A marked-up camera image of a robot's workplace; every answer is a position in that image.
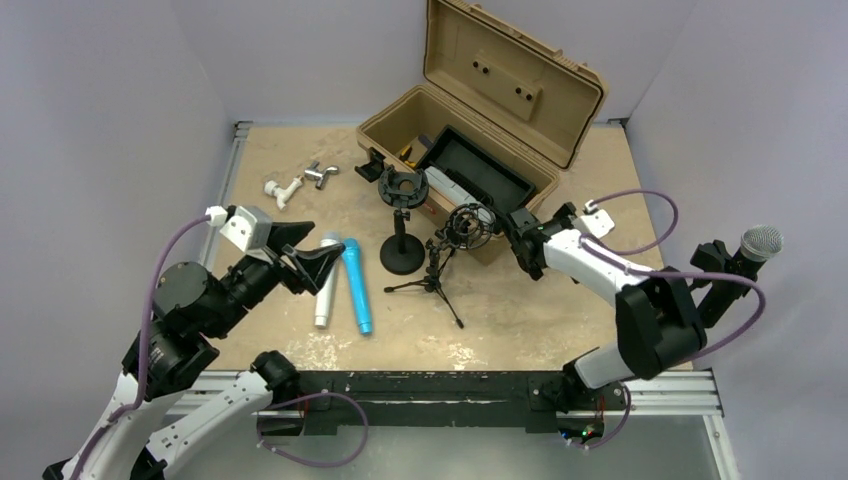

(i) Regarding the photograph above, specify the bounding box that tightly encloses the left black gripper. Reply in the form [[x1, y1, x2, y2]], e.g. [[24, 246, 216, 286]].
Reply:
[[205, 220, 344, 336]]

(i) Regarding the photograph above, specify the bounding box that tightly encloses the blue microphone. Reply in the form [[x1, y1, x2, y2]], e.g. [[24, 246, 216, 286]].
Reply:
[[342, 237, 373, 336]]

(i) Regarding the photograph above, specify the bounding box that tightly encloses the white microphone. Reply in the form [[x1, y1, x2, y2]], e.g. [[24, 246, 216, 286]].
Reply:
[[314, 232, 342, 329]]

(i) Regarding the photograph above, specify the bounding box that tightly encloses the black round-base mic stand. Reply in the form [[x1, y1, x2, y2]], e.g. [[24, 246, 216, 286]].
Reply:
[[377, 166, 429, 275]]

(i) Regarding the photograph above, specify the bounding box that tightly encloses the black tripod shock-mount stand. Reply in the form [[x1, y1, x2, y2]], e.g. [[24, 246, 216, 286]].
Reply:
[[384, 203, 497, 329]]

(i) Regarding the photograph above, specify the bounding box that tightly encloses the black round-base clip stand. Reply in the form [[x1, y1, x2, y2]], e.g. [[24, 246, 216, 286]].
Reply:
[[689, 239, 737, 293]]

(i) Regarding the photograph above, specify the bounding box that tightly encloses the black silver-grille microphone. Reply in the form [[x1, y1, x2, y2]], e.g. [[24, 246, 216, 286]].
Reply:
[[698, 225, 784, 328]]

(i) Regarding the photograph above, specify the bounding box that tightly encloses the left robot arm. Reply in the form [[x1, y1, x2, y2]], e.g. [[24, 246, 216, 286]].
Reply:
[[43, 215, 344, 479]]

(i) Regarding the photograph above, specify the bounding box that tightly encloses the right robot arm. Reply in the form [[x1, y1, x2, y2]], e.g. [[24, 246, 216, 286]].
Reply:
[[500, 203, 707, 410]]

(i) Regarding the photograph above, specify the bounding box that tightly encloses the white plastic pipe fitting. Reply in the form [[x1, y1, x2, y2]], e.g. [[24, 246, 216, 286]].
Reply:
[[263, 176, 304, 211]]

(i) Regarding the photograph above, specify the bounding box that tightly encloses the silver metal tee fitting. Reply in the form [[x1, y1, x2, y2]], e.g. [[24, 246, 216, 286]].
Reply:
[[304, 161, 340, 190]]

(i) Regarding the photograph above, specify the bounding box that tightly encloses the yellow tool in toolbox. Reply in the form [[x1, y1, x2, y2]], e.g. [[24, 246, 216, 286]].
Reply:
[[398, 135, 433, 169]]

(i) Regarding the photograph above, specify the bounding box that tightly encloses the grey case in toolbox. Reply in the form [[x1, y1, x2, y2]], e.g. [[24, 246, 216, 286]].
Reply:
[[421, 166, 495, 225]]

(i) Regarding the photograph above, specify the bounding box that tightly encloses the black toolbox tray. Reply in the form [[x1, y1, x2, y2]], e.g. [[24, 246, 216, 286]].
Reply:
[[416, 125, 537, 214]]

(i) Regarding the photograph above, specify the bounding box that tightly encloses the tan plastic toolbox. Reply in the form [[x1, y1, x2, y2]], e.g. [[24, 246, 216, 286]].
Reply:
[[354, 0, 610, 266]]

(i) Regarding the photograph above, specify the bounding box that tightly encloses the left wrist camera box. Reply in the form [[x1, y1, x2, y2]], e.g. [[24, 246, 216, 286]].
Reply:
[[218, 206, 272, 254]]

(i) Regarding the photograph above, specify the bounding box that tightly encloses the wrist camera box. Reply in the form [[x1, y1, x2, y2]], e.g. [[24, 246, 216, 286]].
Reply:
[[218, 206, 272, 254], [573, 201, 615, 239]]

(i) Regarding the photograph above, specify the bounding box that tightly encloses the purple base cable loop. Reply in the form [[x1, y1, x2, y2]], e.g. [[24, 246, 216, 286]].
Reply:
[[255, 392, 370, 470]]

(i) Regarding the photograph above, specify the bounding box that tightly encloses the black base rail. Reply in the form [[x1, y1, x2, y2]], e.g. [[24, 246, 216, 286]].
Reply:
[[263, 370, 624, 435]]

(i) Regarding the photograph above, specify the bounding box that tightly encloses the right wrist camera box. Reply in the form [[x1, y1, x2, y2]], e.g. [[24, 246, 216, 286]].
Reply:
[[573, 201, 615, 239]]

